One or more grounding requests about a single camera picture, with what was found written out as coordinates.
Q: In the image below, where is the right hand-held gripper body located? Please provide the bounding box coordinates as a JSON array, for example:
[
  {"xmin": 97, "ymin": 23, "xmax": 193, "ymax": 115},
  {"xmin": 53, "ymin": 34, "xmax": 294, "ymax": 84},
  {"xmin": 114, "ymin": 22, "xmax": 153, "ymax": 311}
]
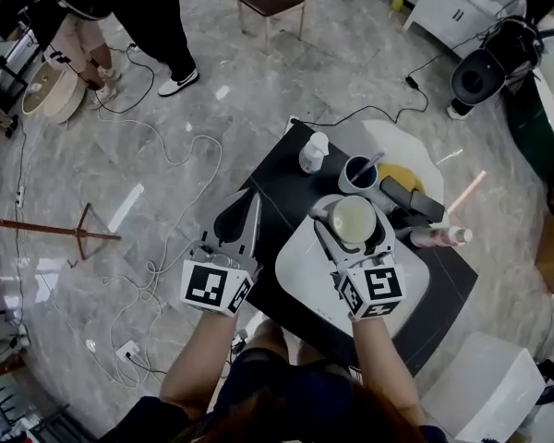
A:
[{"xmin": 330, "ymin": 245, "xmax": 406, "ymax": 321}]

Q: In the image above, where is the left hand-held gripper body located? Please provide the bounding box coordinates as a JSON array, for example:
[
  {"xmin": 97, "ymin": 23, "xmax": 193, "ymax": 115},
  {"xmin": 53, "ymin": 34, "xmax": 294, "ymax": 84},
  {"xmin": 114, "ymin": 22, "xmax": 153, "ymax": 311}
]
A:
[{"xmin": 179, "ymin": 233, "xmax": 265, "ymax": 317}]

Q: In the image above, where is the cream ceramic cup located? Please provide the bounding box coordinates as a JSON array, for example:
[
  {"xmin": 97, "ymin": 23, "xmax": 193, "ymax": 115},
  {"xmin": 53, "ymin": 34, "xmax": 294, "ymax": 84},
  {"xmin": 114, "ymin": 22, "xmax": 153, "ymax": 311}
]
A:
[{"xmin": 320, "ymin": 195, "xmax": 379, "ymax": 245}]

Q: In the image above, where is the black rectangular case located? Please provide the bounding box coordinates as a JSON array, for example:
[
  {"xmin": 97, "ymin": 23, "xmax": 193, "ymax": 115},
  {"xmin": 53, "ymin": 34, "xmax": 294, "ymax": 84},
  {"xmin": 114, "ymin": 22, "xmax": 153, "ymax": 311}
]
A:
[{"xmin": 379, "ymin": 175, "xmax": 446, "ymax": 223}]

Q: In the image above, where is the pink patterned tube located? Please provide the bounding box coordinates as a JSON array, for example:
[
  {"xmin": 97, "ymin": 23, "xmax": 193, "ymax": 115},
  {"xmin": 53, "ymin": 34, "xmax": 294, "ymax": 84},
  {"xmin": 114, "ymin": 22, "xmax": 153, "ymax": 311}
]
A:
[{"xmin": 410, "ymin": 226, "xmax": 474, "ymax": 248}]

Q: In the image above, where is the grey cup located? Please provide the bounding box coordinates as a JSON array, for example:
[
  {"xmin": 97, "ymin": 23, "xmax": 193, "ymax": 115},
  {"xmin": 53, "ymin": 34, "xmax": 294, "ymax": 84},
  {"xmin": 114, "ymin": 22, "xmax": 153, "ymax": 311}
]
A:
[{"xmin": 338, "ymin": 154, "xmax": 380, "ymax": 197}]

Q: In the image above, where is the purple toothbrush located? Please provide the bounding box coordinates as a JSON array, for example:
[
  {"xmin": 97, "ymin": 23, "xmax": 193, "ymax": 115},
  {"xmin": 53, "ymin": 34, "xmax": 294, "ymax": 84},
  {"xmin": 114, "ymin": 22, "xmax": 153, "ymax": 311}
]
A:
[{"xmin": 357, "ymin": 152, "xmax": 386, "ymax": 186}]

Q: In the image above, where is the pink toothbrush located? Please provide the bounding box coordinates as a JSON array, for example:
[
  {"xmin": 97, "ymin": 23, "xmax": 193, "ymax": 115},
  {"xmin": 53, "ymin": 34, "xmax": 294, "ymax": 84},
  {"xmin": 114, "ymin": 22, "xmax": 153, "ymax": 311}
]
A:
[{"xmin": 446, "ymin": 170, "xmax": 487, "ymax": 215}]

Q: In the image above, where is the white pump bottle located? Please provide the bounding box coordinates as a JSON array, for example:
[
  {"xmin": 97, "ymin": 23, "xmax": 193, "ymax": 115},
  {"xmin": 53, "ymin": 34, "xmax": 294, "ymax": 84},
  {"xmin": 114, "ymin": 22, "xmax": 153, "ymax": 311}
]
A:
[{"xmin": 298, "ymin": 131, "xmax": 330, "ymax": 174}]

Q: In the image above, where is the person's right forearm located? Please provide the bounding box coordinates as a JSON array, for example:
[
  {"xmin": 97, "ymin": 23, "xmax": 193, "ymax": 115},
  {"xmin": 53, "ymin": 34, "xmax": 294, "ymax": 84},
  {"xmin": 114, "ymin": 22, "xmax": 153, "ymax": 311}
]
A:
[{"xmin": 350, "ymin": 316, "xmax": 422, "ymax": 428}]

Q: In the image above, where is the person's left forearm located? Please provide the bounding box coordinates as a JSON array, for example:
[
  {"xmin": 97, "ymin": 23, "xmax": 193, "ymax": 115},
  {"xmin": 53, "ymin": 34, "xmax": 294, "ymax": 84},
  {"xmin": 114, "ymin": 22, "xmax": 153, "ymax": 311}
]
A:
[{"xmin": 159, "ymin": 311, "xmax": 237, "ymax": 422}]

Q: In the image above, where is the white rounded tray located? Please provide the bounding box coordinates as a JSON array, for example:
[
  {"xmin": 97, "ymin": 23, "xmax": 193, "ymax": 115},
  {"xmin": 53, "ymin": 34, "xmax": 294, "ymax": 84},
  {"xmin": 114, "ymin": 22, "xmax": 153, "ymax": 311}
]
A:
[{"xmin": 275, "ymin": 210, "xmax": 430, "ymax": 336}]

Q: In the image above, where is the person's left leg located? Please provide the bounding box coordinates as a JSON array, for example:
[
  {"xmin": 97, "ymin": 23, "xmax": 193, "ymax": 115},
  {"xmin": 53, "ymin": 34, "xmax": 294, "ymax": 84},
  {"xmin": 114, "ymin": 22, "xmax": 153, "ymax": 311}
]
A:
[{"xmin": 233, "ymin": 318, "xmax": 291, "ymax": 366}]

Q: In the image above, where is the person's leg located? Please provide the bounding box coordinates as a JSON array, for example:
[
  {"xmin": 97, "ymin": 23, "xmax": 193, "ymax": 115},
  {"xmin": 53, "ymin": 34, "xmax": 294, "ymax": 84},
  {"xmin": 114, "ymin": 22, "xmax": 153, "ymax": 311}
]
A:
[
  {"xmin": 233, "ymin": 318, "xmax": 291, "ymax": 366},
  {"xmin": 297, "ymin": 339, "xmax": 359, "ymax": 369}
]

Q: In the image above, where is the person's right leg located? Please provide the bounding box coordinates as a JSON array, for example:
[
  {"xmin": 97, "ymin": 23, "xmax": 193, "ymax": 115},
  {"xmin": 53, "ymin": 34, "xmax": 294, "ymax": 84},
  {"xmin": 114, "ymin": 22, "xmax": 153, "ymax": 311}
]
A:
[{"xmin": 297, "ymin": 339, "xmax": 359, "ymax": 369}]

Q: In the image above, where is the person's dark navy clothing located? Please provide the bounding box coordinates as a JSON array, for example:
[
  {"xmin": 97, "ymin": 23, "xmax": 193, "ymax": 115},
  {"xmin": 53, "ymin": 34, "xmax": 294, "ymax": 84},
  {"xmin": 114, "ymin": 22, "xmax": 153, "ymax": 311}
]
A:
[{"xmin": 91, "ymin": 348, "xmax": 453, "ymax": 443}]

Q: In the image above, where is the white cube stool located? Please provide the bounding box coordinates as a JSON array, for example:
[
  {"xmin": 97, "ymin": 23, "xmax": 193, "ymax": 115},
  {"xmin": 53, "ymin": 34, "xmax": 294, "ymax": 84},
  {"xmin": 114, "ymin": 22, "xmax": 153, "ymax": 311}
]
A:
[{"xmin": 422, "ymin": 330, "xmax": 547, "ymax": 442}]

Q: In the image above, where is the red-brown coat rack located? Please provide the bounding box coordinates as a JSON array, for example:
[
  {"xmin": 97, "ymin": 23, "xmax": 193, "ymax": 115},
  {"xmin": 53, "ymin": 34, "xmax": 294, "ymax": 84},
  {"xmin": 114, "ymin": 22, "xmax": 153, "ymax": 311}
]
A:
[{"xmin": 0, "ymin": 202, "xmax": 122, "ymax": 261}]

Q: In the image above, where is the green counter white top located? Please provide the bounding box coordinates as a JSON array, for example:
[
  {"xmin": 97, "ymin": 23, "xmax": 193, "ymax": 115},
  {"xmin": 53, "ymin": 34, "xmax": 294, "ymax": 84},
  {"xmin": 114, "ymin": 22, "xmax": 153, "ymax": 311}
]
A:
[{"xmin": 505, "ymin": 69, "xmax": 554, "ymax": 193}]

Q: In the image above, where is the white round tub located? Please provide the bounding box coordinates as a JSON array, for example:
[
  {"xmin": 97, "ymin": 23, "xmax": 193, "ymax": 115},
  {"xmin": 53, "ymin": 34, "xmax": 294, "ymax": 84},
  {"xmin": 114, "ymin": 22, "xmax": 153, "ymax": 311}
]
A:
[{"xmin": 20, "ymin": 62, "xmax": 88, "ymax": 125}]

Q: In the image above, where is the white cabinet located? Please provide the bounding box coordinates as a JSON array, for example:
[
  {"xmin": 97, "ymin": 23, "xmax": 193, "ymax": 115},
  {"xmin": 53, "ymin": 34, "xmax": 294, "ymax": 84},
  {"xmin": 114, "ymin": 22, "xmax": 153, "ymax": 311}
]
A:
[{"xmin": 403, "ymin": 0, "xmax": 504, "ymax": 57}]

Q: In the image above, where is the black metal rack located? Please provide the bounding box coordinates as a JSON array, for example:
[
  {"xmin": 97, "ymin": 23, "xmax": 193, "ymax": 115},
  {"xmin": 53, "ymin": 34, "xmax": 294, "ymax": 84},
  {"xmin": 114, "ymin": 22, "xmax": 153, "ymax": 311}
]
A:
[{"xmin": 0, "ymin": 371, "xmax": 70, "ymax": 443}]

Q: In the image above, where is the white extension cable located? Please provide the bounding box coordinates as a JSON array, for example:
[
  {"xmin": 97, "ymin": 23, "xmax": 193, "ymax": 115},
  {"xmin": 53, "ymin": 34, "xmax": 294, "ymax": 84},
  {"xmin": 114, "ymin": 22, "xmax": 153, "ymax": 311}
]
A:
[{"xmin": 36, "ymin": 108, "xmax": 225, "ymax": 389}]

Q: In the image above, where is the thin black floor cable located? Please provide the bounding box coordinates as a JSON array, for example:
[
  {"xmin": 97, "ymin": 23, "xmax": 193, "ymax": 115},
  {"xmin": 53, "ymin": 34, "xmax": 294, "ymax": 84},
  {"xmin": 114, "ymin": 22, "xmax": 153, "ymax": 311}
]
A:
[{"xmin": 94, "ymin": 43, "xmax": 156, "ymax": 115}]

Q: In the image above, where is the black power adapter cable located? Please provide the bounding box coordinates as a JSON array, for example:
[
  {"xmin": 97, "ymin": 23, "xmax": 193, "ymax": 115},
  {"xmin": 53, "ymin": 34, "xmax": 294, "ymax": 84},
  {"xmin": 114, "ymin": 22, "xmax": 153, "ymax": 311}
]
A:
[{"xmin": 299, "ymin": 53, "xmax": 430, "ymax": 126}]

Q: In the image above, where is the black metal frame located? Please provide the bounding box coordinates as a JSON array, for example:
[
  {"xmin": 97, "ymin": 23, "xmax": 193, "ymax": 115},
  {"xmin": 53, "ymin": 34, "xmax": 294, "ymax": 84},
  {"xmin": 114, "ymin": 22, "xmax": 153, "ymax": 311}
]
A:
[{"xmin": 0, "ymin": 48, "xmax": 29, "ymax": 110}]

